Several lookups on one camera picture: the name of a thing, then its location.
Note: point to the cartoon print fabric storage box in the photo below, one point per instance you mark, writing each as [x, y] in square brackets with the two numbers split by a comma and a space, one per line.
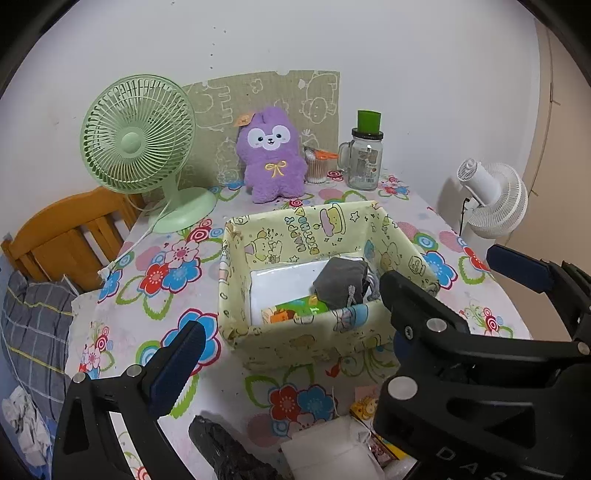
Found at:
[286, 344]

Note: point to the wooden chair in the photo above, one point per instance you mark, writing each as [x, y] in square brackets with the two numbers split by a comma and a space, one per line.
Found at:
[55, 230]

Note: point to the white fan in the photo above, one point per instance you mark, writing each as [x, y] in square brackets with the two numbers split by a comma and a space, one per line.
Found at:
[503, 203]

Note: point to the grey cloth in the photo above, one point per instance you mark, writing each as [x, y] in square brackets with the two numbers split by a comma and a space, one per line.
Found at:
[337, 281]

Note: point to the red patterned packet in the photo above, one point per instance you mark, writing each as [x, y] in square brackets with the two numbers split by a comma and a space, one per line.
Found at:
[381, 450]

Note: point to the pink card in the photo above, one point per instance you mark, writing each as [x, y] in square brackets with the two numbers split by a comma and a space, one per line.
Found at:
[367, 392]

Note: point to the small yellow cartoon trinket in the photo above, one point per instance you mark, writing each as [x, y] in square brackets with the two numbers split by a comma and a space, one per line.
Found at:
[364, 408]

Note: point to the green orange cartoon packet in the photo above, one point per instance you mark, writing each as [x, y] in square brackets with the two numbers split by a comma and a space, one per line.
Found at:
[291, 311]

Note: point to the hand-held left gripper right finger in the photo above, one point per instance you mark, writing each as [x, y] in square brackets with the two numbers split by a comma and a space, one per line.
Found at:
[400, 350]

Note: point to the dark crinkled plastic bag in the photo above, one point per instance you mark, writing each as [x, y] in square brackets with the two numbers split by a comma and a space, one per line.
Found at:
[221, 447]

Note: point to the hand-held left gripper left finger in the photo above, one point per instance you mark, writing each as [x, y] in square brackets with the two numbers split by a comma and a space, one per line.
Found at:
[166, 378]

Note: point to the glass mug with green lid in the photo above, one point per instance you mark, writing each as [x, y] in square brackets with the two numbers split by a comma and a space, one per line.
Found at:
[364, 170]

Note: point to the white plastic package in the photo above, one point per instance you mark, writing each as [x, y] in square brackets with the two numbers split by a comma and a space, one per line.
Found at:
[281, 286]

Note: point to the purple plush toy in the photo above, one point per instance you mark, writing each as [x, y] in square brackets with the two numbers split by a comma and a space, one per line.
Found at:
[270, 184]

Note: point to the beige cartoon printed board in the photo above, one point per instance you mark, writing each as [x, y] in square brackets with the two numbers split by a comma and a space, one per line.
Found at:
[277, 92]

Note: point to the grey plaid bedding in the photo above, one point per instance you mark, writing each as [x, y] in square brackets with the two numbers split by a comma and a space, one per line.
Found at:
[32, 323]

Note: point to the cotton swab jar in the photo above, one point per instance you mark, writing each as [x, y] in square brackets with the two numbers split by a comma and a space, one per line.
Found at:
[316, 170]

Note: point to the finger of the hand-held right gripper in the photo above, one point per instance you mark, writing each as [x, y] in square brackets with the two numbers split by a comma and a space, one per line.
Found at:
[517, 267]
[415, 304]

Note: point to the white tissue pack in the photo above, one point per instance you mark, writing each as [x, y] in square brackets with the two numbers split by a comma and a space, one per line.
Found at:
[323, 452]

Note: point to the crumpled white cloth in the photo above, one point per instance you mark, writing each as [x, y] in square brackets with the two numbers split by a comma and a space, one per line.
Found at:
[23, 415]

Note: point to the green desk fan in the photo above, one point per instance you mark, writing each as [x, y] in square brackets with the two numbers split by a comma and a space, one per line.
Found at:
[131, 143]

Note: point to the beige door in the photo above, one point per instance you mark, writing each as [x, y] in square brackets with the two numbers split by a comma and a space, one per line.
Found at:
[563, 161]

